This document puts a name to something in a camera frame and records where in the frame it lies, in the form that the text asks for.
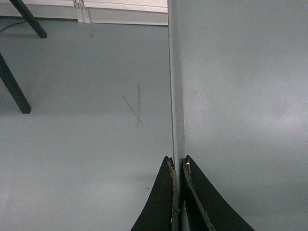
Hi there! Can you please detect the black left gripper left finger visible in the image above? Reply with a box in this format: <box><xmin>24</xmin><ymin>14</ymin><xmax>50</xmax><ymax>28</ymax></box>
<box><xmin>131</xmin><ymin>156</ymin><xmax>180</xmax><ymax>231</ymax></box>

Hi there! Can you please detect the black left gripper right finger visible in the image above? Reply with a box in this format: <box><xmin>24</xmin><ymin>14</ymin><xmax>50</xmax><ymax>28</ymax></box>
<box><xmin>182</xmin><ymin>155</ymin><xmax>253</xmax><ymax>231</ymax></box>

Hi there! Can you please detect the grey rectangular metal tray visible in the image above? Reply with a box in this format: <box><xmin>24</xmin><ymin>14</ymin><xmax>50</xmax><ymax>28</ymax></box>
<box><xmin>169</xmin><ymin>0</ymin><xmax>308</xmax><ymax>231</ymax></box>

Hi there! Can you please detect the black table leg near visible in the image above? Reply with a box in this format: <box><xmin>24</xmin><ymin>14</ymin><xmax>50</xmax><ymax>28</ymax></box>
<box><xmin>0</xmin><ymin>55</ymin><xmax>31</xmax><ymax>114</ymax></box>

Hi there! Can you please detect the black table leg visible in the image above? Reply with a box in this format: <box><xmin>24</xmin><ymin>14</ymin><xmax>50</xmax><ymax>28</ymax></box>
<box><xmin>0</xmin><ymin>55</ymin><xmax>31</xmax><ymax>114</ymax></box>
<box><xmin>10</xmin><ymin>0</ymin><xmax>47</xmax><ymax>39</ymax></box>

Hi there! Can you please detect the black table leg far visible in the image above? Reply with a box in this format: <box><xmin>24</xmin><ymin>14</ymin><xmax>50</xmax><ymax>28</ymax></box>
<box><xmin>10</xmin><ymin>0</ymin><xmax>47</xmax><ymax>39</ymax></box>

